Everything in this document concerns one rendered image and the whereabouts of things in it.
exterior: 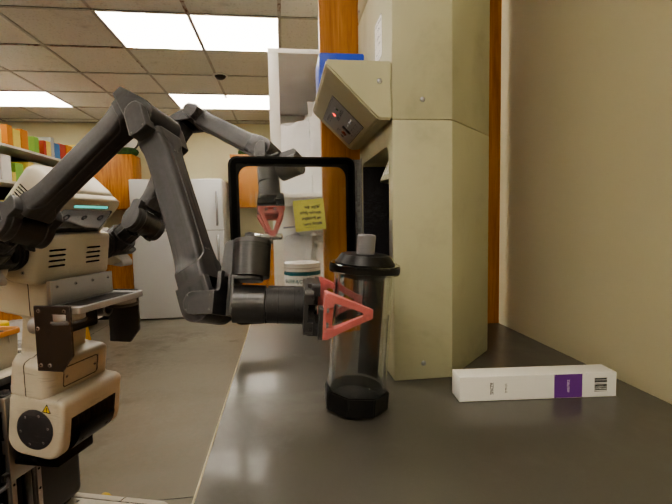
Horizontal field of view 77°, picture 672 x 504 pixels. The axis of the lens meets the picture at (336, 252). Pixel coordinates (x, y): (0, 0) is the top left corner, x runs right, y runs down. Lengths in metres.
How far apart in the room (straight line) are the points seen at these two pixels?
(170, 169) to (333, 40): 0.60
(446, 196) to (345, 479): 0.49
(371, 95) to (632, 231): 0.53
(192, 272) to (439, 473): 0.44
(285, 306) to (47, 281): 0.75
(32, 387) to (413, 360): 0.95
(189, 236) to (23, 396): 0.78
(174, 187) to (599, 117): 0.82
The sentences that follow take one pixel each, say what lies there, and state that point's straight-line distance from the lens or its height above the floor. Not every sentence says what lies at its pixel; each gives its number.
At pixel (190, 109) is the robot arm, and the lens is 1.47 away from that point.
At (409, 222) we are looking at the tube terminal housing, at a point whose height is 1.23.
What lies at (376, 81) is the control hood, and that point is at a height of 1.47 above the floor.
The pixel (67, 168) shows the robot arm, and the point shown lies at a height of 1.35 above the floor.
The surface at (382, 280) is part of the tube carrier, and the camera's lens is 0.62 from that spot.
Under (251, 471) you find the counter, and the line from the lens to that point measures 0.58.
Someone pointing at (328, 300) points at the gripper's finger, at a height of 1.13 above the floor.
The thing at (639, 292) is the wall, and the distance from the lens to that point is 0.93.
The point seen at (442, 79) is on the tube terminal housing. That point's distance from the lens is 0.83.
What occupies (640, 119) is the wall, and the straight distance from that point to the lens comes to 0.94.
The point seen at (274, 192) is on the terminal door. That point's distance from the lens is 1.03.
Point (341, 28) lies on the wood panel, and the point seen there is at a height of 1.72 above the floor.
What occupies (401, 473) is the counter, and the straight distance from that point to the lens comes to 0.56.
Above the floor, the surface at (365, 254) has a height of 1.18.
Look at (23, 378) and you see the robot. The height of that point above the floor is 0.86.
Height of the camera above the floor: 1.24
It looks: 4 degrees down
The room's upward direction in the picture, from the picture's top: 1 degrees counter-clockwise
